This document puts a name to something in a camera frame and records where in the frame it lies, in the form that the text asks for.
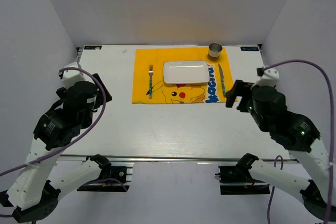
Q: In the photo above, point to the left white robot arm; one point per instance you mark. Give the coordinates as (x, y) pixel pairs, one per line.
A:
(33, 195)

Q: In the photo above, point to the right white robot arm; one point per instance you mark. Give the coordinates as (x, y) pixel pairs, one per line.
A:
(295, 133)

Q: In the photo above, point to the yellow pikachu cloth napkin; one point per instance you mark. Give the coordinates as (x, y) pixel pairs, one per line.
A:
(163, 93)

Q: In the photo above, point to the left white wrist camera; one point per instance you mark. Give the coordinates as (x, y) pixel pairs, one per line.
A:
(70, 77)

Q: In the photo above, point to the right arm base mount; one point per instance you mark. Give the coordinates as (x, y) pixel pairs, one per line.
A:
(236, 179)

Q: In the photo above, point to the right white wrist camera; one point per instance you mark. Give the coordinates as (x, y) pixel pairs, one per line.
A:
(267, 77)

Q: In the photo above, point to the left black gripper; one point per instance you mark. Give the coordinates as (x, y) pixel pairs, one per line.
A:
(107, 96)

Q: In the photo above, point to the paper cup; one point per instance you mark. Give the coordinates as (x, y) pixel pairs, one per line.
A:
(214, 51)

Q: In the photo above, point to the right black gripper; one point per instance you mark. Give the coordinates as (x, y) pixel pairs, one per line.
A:
(241, 88)

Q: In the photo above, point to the knife with green handle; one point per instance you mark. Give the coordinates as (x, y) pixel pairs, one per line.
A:
(222, 80)

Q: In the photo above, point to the left blue table label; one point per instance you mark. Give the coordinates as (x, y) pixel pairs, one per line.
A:
(92, 47)

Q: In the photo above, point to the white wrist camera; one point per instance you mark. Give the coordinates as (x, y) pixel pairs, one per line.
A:
(70, 77)
(267, 77)

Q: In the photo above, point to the fork with green handle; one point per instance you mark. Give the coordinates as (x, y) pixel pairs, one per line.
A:
(150, 80)

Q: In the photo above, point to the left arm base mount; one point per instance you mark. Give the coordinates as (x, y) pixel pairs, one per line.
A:
(113, 178)

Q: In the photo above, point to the white rectangular plate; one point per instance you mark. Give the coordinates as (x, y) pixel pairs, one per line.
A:
(185, 72)

